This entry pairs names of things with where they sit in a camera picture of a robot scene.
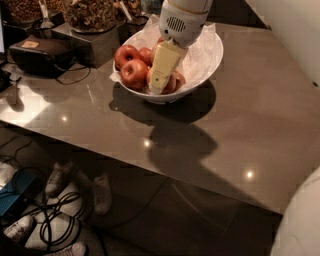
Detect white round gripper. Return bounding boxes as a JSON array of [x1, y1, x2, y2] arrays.
[[150, 0, 214, 95]]

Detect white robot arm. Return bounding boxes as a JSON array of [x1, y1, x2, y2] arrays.
[[148, 0, 320, 256]]

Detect red apple back top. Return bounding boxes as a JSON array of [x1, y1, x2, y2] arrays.
[[157, 37, 164, 43]]

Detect red apple small middle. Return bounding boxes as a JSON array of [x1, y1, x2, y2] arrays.
[[139, 47, 152, 66]]

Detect white ceramic bowl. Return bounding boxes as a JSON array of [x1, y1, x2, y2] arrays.
[[110, 23, 224, 104]]

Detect red apple hidden right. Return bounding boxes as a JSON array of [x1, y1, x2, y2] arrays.
[[175, 71, 186, 90]]

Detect white paper bowl liner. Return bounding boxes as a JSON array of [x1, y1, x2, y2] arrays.
[[110, 15, 223, 104]]

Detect red apple front centre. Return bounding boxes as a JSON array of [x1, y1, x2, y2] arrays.
[[146, 69, 176, 95]]

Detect red apple front left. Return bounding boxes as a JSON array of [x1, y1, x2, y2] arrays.
[[120, 59, 148, 90]]

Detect red apple far left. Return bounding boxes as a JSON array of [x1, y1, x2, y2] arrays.
[[114, 45, 140, 69]]

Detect black cup with spoon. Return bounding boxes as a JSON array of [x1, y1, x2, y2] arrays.
[[119, 0, 148, 36]]

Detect grey metal stand block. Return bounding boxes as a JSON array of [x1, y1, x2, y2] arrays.
[[52, 23, 120, 68]]

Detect glass jar of granola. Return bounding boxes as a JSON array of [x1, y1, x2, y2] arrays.
[[62, 0, 116, 34]]

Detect black box device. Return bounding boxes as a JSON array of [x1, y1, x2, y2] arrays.
[[9, 36, 75, 78]]

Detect metal scoop in cup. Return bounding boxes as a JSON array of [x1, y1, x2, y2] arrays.
[[38, 0, 54, 29]]

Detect white shoe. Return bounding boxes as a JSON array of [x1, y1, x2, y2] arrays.
[[4, 215, 34, 242], [45, 161, 74, 198], [44, 241, 87, 256]]

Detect glass jar of nuts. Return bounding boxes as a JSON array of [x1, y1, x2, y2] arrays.
[[0, 0, 65, 25]]

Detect blue box on floor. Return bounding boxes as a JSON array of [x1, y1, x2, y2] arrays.
[[0, 171, 37, 216]]

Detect white shoe bottom centre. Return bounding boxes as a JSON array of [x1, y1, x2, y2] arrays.
[[44, 241, 87, 256]]

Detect white shoe bottom left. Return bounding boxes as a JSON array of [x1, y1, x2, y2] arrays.
[[4, 215, 34, 242]]

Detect black cable on table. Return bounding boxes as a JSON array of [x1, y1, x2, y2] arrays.
[[54, 63, 92, 86]]

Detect black cables on floor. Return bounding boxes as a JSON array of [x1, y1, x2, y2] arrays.
[[0, 133, 86, 253]]

